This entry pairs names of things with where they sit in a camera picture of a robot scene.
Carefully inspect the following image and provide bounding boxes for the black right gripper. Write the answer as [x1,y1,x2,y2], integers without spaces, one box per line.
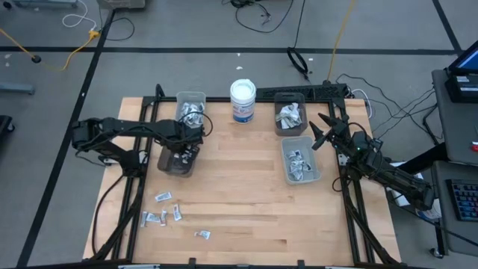
[308,113,360,152]

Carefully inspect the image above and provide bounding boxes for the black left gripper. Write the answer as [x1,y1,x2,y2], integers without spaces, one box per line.
[164,120,205,165]

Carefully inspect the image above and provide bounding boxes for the grey translucent plastic bin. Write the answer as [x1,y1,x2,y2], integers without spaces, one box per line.
[156,143,202,178]
[273,92,309,137]

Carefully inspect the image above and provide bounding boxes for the white plastic bin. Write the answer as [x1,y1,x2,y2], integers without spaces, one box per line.
[280,135,323,186]
[174,90,207,130]

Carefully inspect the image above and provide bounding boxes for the crumpled white wipe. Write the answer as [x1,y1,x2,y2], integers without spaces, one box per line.
[275,102,302,130]

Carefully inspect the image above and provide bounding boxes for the Lysol wipes canister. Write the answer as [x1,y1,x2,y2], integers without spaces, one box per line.
[229,78,258,124]

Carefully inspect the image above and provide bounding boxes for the grey cart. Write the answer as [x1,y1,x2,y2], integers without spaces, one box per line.
[431,69,478,257]

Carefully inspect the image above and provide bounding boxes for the wipes canister lying down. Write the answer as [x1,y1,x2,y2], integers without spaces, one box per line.
[416,205,442,221]

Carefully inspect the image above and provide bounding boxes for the black laptop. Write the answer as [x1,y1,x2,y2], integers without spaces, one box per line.
[446,50,478,104]

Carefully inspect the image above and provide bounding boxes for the black keyboard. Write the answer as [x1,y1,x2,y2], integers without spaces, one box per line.
[445,178,478,222]

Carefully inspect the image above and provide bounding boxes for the grey furniture leg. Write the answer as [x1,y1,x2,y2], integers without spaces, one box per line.
[0,82,37,96]

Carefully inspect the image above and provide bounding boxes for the black object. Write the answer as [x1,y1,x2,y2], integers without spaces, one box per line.
[0,114,16,140]

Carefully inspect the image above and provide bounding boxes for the black left camera cable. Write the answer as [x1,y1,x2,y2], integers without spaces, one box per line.
[177,111,214,138]

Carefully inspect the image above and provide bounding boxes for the black perforated cable tray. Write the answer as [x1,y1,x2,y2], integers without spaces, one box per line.
[257,82,348,101]

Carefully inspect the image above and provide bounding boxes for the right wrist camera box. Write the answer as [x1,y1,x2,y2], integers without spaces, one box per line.
[351,131,384,160]

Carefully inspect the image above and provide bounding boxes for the black coiled cable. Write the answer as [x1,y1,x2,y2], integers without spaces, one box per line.
[286,46,311,82]

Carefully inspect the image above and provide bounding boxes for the yellow hanging cable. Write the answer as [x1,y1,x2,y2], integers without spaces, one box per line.
[326,0,356,82]

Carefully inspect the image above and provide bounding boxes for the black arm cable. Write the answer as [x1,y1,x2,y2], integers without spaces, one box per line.
[91,173,126,255]

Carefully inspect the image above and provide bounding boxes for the black floor cable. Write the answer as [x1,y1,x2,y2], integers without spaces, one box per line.
[223,0,296,34]
[100,7,136,42]

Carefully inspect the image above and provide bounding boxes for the yellow floor cable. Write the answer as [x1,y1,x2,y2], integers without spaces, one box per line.
[0,28,101,72]

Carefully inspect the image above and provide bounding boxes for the white floor cable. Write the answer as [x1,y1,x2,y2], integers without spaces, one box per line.
[61,0,99,31]

